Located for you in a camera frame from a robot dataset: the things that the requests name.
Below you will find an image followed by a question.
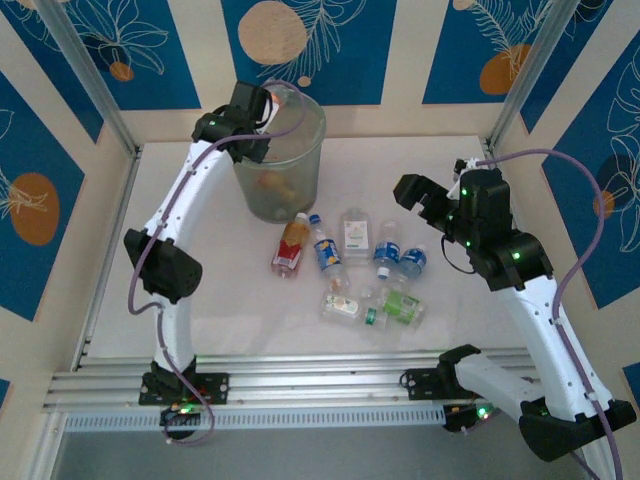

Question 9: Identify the small blue label water bottle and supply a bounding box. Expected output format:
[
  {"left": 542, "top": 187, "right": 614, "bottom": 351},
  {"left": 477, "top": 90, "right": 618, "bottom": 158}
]
[{"left": 398, "top": 243, "right": 429, "bottom": 279}]

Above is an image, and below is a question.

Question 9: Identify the orange juice bottle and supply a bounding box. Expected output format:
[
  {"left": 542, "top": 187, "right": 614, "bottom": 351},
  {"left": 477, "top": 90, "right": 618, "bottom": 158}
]
[{"left": 257, "top": 169, "right": 300, "bottom": 202}]

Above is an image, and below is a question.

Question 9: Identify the large blue label water bottle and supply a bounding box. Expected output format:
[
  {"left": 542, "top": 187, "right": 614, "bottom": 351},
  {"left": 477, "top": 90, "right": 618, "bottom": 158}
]
[{"left": 372, "top": 219, "right": 404, "bottom": 281}]

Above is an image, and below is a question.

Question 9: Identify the green label water bottle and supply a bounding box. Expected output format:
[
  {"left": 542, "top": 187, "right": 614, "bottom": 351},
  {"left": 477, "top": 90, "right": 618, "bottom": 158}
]
[{"left": 360, "top": 284, "right": 428, "bottom": 327}]

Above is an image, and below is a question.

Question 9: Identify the blue yellow label bottle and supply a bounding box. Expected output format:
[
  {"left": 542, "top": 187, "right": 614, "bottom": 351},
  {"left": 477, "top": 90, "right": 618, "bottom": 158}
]
[{"left": 308, "top": 213, "right": 347, "bottom": 277}]

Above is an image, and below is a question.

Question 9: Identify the red yellow label tea bottle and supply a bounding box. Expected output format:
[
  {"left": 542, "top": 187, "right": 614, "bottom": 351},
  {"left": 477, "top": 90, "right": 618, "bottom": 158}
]
[{"left": 271, "top": 211, "right": 312, "bottom": 279}]

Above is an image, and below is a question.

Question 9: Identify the translucent grey waste bin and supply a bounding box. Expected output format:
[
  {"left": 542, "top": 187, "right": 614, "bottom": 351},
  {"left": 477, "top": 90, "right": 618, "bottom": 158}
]
[{"left": 227, "top": 89, "right": 329, "bottom": 225}]

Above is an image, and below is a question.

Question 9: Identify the flat clear bottle, white label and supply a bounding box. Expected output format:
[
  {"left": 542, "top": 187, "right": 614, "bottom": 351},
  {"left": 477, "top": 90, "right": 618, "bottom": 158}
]
[{"left": 339, "top": 206, "right": 374, "bottom": 264}]

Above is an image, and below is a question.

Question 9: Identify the control board with green light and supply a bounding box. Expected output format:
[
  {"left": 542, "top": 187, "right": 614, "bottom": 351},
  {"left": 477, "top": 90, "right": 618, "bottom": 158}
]
[
  {"left": 442, "top": 399, "right": 497, "bottom": 435},
  {"left": 158, "top": 402, "right": 202, "bottom": 442}
]

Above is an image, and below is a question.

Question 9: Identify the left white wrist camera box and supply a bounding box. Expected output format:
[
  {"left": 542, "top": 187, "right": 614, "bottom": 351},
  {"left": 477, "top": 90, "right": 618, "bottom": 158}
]
[{"left": 257, "top": 97, "right": 280, "bottom": 135}]

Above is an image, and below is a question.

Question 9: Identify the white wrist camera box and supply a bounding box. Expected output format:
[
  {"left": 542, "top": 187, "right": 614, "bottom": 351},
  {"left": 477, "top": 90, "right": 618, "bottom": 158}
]
[
  {"left": 448, "top": 157, "right": 476, "bottom": 202},
  {"left": 257, "top": 97, "right": 280, "bottom": 135}
]

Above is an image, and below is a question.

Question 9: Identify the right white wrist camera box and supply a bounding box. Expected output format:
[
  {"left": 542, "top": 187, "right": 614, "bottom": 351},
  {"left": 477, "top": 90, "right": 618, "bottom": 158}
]
[{"left": 448, "top": 157, "right": 476, "bottom": 202}]

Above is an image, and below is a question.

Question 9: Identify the thin black cable loop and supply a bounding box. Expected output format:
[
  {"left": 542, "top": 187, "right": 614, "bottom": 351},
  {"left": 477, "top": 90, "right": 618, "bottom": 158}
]
[{"left": 441, "top": 233, "right": 477, "bottom": 275}]

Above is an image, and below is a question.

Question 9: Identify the aluminium table side rail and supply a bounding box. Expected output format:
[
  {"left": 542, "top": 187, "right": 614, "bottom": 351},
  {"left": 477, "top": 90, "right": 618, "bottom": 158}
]
[
  {"left": 480, "top": 137, "right": 569, "bottom": 364},
  {"left": 72, "top": 147, "right": 144, "bottom": 372}
]

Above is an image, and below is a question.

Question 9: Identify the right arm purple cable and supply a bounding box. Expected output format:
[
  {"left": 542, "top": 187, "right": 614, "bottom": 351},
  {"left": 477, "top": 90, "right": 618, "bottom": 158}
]
[{"left": 462, "top": 148, "right": 624, "bottom": 480}]

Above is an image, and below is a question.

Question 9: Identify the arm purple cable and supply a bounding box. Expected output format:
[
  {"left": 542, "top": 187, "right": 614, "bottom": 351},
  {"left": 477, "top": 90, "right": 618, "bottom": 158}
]
[
  {"left": 127, "top": 82, "right": 307, "bottom": 447},
  {"left": 462, "top": 148, "right": 624, "bottom": 480}
]

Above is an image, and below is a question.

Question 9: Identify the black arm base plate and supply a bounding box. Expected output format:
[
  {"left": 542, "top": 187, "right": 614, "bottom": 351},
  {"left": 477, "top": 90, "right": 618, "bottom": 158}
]
[
  {"left": 402, "top": 367, "right": 496, "bottom": 401},
  {"left": 138, "top": 372, "right": 231, "bottom": 407}
]

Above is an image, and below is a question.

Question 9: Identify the aluminium frame post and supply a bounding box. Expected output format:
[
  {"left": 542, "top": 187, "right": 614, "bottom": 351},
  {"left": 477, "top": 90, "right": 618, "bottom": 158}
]
[
  {"left": 485, "top": 0, "right": 589, "bottom": 151},
  {"left": 34, "top": 0, "right": 141, "bottom": 157}
]

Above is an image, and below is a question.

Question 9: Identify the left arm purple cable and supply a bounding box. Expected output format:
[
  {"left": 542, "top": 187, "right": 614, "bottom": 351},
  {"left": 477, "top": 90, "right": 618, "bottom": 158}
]
[{"left": 127, "top": 82, "right": 307, "bottom": 447}]

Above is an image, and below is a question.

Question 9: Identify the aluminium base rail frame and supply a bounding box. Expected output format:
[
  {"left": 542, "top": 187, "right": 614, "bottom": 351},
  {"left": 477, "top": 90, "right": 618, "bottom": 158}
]
[{"left": 42, "top": 349, "right": 551, "bottom": 412}]

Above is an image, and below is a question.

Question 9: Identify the white slotted cable duct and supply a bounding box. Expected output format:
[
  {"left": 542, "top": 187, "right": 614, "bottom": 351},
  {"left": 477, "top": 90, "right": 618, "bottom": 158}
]
[{"left": 63, "top": 405, "right": 448, "bottom": 432}]

